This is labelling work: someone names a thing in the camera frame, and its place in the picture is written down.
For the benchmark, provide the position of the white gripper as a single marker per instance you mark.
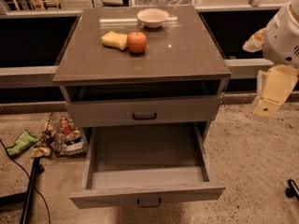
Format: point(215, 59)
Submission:
point(281, 41)

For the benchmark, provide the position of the wire basket with snacks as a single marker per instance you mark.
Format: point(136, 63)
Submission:
point(60, 137)

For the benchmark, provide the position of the black caster wheel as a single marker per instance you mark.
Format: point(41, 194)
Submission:
point(292, 191)

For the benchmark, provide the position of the yellow sponge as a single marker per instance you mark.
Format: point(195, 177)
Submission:
point(115, 40)

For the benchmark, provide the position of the black stand leg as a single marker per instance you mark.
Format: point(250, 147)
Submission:
point(24, 198)

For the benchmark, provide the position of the closed middle drawer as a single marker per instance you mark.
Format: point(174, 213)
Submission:
point(143, 111)

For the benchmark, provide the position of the open lower drawer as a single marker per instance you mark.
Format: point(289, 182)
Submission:
point(146, 165)

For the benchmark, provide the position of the grey drawer cabinet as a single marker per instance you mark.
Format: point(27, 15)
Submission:
point(180, 60)

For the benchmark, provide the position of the red apple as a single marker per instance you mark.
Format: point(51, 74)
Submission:
point(136, 42)

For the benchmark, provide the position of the green snack bag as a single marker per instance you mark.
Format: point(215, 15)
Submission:
point(24, 141)

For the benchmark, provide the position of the white bowl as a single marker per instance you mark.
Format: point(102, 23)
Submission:
point(152, 17)

